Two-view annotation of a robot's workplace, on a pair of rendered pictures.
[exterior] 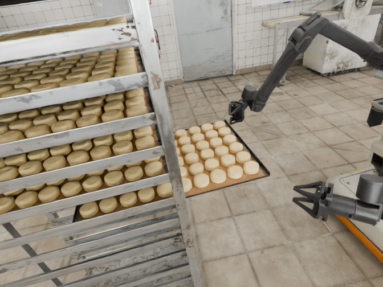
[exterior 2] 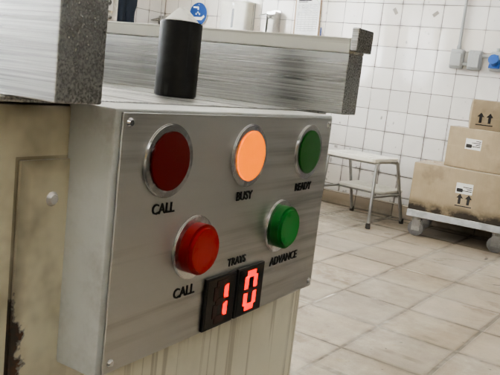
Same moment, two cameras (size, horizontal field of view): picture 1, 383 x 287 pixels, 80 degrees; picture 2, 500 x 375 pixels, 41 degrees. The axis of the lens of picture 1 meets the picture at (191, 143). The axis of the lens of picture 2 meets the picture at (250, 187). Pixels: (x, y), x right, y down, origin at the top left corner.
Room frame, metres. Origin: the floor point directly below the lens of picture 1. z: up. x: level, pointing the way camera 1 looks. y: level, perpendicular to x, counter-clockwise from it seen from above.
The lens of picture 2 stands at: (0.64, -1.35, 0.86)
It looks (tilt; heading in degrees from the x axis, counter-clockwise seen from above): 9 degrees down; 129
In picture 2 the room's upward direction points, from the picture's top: 7 degrees clockwise
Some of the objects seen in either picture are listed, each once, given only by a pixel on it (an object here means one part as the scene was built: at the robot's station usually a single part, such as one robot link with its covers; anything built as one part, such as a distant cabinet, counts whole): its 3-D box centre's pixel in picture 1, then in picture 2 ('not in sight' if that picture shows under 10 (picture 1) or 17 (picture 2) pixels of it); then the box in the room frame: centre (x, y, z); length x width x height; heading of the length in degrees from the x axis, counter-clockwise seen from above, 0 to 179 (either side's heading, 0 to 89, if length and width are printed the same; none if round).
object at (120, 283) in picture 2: not in sight; (221, 215); (0.36, -1.03, 0.77); 0.24 x 0.04 x 0.14; 97
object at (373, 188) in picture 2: not in sight; (363, 186); (-1.58, 2.61, 0.23); 0.45 x 0.45 x 0.46; 86
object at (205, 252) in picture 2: not in sight; (195, 247); (0.38, -1.08, 0.76); 0.03 x 0.02 x 0.03; 97
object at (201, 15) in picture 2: not in sight; (198, 13); (-3.51, 2.80, 1.36); 0.20 x 0.01 x 0.20; 5
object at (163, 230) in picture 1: (130, 238); not in sight; (0.83, 0.42, 0.33); 0.64 x 0.03 x 0.03; 99
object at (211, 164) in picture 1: (211, 164); not in sight; (0.61, -0.06, 0.96); 0.05 x 0.05 x 0.02
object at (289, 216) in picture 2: not in sight; (280, 225); (0.37, -0.98, 0.76); 0.03 x 0.02 x 0.03; 97
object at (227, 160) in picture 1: (227, 160); not in sight; (0.62, -0.12, 0.96); 0.05 x 0.05 x 0.02
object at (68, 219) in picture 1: (115, 206); not in sight; (0.83, 0.42, 0.60); 0.64 x 0.03 x 0.03; 99
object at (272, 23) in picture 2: not in sight; (268, 27); (-2.70, 2.77, 1.27); 0.19 x 0.10 x 0.30; 95
